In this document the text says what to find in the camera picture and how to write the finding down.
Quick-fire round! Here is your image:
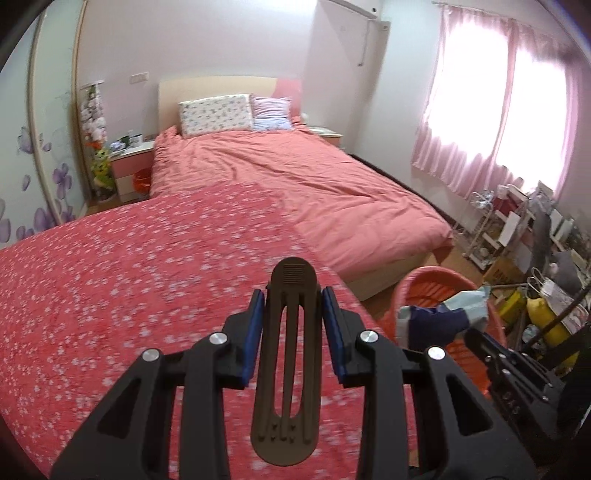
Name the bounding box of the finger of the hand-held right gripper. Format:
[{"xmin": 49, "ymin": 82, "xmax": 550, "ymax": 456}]
[{"xmin": 464, "ymin": 329, "xmax": 513, "ymax": 370}]

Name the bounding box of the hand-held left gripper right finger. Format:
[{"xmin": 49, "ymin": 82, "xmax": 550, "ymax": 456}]
[{"xmin": 322, "ymin": 286, "xmax": 539, "ymax": 480}]

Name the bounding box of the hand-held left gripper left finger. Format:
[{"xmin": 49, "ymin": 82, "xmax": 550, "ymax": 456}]
[{"xmin": 50, "ymin": 288, "xmax": 266, "ymax": 480}]

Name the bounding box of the dark blue cloth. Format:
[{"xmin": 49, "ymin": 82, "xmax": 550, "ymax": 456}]
[{"xmin": 409, "ymin": 305, "xmax": 472, "ymax": 349}]

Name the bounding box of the brown plastic clip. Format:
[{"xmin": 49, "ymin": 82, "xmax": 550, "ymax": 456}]
[{"xmin": 250, "ymin": 257, "xmax": 320, "ymax": 464}]

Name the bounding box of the orange plastic basket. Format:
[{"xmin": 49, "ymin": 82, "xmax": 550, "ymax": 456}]
[{"xmin": 392, "ymin": 267, "xmax": 509, "ymax": 398}]

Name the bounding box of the yellow bottle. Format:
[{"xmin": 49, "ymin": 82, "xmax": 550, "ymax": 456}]
[{"xmin": 526, "ymin": 295, "xmax": 580, "ymax": 365}]

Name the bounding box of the cardboard box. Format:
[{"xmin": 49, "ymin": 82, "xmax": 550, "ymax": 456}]
[{"xmin": 482, "ymin": 258, "xmax": 522, "ymax": 287}]

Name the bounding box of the red floral tablecloth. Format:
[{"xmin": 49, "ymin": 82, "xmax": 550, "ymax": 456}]
[{"xmin": 0, "ymin": 182, "xmax": 419, "ymax": 478}]

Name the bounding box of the wooden nightstand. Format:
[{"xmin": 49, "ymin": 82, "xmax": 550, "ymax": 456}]
[{"xmin": 308, "ymin": 126, "xmax": 345, "ymax": 148}]

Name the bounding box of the pink white nightstand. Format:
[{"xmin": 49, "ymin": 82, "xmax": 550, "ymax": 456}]
[{"xmin": 108, "ymin": 141, "xmax": 155, "ymax": 204}]

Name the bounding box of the yellow plush toy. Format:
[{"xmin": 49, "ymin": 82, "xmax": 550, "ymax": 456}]
[{"xmin": 92, "ymin": 145, "xmax": 116, "ymax": 201}]

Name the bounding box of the pink striped pillow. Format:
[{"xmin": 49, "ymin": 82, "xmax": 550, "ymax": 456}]
[{"xmin": 250, "ymin": 95, "xmax": 294, "ymax": 132}]

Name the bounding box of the white floral pillow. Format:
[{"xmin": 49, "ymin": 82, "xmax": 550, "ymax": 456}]
[{"xmin": 178, "ymin": 94, "xmax": 254, "ymax": 138}]

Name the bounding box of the pink curtain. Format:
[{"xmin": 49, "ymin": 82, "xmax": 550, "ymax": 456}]
[{"xmin": 412, "ymin": 4, "xmax": 585, "ymax": 199}]

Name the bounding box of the pink bed with duvet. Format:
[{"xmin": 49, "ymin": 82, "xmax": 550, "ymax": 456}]
[{"xmin": 158, "ymin": 76, "xmax": 455, "ymax": 302}]

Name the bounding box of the hanging plush toy holder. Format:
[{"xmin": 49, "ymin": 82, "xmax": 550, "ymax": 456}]
[{"xmin": 78, "ymin": 82, "xmax": 109, "ymax": 144}]

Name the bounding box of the floral sliding door wardrobe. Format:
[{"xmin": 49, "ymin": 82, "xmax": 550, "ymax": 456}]
[{"xmin": 0, "ymin": 0, "xmax": 88, "ymax": 250}]

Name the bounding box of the white air conditioner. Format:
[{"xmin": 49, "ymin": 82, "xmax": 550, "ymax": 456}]
[{"xmin": 330, "ymin": 0, "xmax": 379, "ymax": 19}]

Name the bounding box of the white wire rack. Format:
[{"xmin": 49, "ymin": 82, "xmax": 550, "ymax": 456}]
[{"xmin": 464, "ymin": 185, "xmax": 532, "ymax": 268}]

